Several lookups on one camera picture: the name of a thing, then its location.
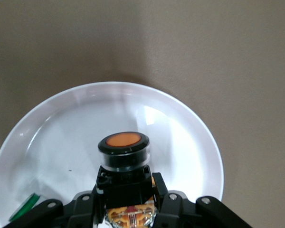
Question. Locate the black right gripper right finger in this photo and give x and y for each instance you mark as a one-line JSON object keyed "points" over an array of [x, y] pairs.
{"points": [[178, 213]]}

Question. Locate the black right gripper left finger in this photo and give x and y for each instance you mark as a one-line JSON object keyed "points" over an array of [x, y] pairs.
{"points": [[85, 213]]}

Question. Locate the pale pink round plate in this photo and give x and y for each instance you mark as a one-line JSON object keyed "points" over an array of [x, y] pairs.
{"points": [[73, 133]]}

